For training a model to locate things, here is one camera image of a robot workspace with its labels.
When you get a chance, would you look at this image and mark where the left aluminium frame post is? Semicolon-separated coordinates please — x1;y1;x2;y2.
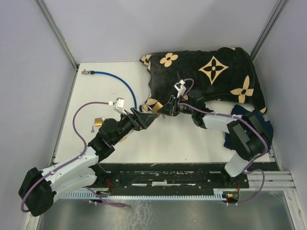
35;0;80;70

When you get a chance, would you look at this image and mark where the black floral patterned blanket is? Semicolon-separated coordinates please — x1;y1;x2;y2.
140;47;268;114

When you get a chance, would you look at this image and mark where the aluminium frame post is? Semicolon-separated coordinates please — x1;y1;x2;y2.
35;0;80;70
250;0;289;62

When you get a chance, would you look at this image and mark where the white slotted cable duct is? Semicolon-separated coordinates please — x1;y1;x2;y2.
62;186;226;201

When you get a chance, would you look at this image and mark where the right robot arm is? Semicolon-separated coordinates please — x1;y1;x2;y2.
158;90;272;187

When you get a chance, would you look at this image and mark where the brass padlock with key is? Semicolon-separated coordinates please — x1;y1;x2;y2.
140;102;163;117

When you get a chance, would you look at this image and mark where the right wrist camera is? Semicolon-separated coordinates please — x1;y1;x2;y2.
174;80;187;98

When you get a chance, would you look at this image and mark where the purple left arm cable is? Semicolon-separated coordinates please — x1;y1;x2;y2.
20;102;113;213

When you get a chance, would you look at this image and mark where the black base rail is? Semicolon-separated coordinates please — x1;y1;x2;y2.
79;162;281;191

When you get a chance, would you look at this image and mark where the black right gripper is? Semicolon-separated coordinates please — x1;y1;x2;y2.
156;95;195;117

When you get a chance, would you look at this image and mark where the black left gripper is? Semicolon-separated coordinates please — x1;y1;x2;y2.
111;107;157;145

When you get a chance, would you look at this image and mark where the small brass padlock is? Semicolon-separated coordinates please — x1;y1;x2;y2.
94;117;105;127

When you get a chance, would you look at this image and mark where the blue cable with plug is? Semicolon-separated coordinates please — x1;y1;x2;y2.
82;69;139;110

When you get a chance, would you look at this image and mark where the right aluminium frame post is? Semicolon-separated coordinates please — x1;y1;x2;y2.
250;0;289;62

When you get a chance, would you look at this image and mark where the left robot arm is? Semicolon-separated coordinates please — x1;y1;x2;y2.
18;108;158;217

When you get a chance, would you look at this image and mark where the dark blue cloth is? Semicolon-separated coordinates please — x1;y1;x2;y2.
224;104;274;150

